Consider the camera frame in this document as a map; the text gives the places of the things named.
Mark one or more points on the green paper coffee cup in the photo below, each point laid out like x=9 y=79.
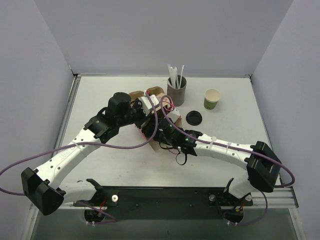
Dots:
x=211 y=99

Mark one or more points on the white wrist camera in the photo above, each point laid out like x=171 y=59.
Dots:
x=148 y=103
x=174 y=115

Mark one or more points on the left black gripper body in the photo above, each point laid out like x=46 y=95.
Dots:
x=136 y=110

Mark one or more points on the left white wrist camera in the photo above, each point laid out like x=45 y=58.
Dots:
x=148 y=103

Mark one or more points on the black plastic cup lid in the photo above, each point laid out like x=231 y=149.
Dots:
x=194 y=118

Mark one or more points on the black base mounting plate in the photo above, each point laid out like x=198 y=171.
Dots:
x=162 y=203

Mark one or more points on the brown paper takeout bag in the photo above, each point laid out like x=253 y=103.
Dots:
x=155 y=125

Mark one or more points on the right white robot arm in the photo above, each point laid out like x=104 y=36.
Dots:
x=260 y=173

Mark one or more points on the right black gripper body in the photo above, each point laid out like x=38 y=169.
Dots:
x=152 y=124

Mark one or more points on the aluminium frame rail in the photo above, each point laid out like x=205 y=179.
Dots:
x=275 y=197

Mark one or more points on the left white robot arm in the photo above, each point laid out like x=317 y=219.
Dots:
x=43 y=185

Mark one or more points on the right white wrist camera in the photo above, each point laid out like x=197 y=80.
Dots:
x=174 y=115

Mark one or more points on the grey cylindrical straw holder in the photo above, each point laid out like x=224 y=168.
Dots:
x=177 y=95

